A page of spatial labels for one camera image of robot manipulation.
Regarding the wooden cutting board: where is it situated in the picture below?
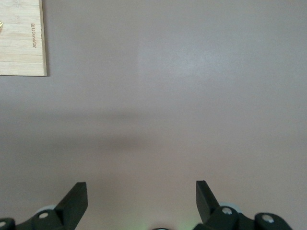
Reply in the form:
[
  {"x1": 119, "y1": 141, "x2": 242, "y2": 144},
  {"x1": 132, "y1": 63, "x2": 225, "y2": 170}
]
[{"x1": 0, "y1": 0, "x2": 48, "y2": 77}]

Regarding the brown table mat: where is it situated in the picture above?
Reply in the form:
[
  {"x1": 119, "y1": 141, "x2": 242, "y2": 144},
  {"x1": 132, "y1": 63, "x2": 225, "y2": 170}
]
[{"x1": 0, "y1": 0, "x2": 307, "y2": 230}]

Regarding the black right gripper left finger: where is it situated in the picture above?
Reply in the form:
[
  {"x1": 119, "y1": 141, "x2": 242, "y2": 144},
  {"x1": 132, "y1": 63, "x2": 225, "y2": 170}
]
[{"x1": 0, "y1": 182, "x2": 88, "y2": 230}]

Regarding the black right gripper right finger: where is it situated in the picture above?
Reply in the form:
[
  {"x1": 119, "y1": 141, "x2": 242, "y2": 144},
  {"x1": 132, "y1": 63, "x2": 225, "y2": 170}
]
[{"x1": 193, "y1": 180, "x2": 292, "y2": 230}]

